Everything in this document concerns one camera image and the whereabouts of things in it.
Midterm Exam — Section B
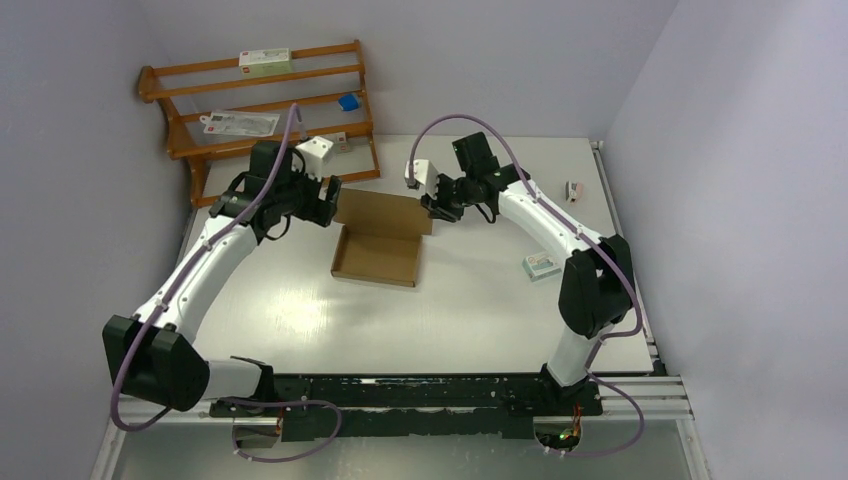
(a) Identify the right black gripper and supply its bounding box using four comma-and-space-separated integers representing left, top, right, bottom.
420, 171, 475, 223

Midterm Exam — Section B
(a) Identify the brown cardboard box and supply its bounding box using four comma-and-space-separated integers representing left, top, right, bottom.
330, 188, 433, 288

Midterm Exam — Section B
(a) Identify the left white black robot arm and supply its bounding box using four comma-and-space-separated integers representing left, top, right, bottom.
102, 136, 342, 416

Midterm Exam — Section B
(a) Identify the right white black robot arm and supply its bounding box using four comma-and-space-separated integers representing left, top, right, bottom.
405, 132, 636, 414

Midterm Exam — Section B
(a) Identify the small white box on shelf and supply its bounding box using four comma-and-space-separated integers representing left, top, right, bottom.
329, 132, 351, 154

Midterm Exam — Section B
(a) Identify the white teal box on table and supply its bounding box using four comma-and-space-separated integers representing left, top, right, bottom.
521, 252, 562, 282

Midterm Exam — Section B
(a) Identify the white green box top shelf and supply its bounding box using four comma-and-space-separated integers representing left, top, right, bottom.
238, 48, 294, 78

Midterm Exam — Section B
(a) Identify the blue small block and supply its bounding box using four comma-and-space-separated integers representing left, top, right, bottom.
337, 93, 361, 112

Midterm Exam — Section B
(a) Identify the small pink white stapler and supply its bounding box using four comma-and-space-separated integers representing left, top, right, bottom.
565, 181, 584, 203

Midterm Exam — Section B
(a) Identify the clear plastic blister package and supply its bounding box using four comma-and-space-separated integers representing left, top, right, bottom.
199, 111, 280, 137

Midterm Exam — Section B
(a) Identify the orange wooden shelf rack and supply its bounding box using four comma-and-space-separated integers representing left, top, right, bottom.
138, 40, 381, 208

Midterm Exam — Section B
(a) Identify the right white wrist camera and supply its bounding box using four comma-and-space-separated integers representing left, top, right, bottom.
404, 159, 439, 199

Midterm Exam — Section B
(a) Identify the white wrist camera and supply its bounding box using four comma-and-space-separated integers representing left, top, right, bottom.
404, 159, 439, 199
295, 136, 334, 180

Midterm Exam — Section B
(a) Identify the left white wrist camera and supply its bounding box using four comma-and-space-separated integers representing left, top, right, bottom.
295, 136, 334, 180

